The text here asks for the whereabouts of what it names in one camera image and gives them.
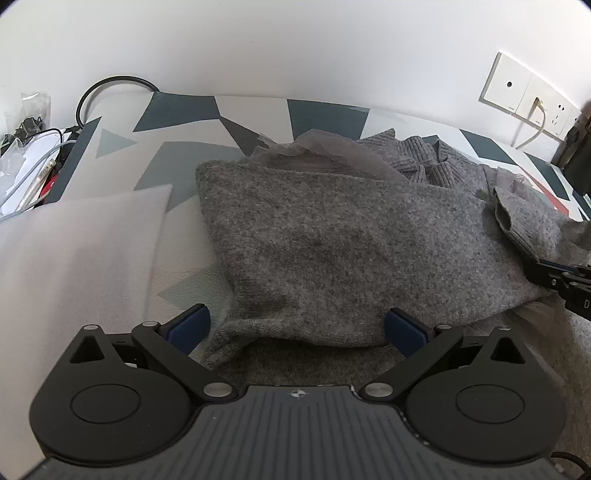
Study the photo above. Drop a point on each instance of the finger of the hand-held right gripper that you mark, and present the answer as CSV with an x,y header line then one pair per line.
x,y
547,273

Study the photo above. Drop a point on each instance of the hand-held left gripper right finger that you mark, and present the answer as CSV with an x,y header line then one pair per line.
x,y
406,330

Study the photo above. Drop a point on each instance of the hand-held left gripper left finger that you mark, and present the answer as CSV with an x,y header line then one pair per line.
x,y
191,327

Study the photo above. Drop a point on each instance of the grey knit sweater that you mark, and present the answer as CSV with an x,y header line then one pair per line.
x,y
346,240

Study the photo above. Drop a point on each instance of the black pouch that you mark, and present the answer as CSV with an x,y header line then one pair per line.
x,y
564,145

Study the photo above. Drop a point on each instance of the small red object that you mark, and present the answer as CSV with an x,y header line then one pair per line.
x,y
51,184

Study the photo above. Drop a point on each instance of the geometric patterned bed sheet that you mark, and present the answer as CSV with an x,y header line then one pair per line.
x,y
184,120

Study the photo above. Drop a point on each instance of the plastic bag of black parts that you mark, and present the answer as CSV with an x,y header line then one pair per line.
x,y
30,120

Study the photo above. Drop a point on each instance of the white wall socket panel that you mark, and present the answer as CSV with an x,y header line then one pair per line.
x,y
505,83

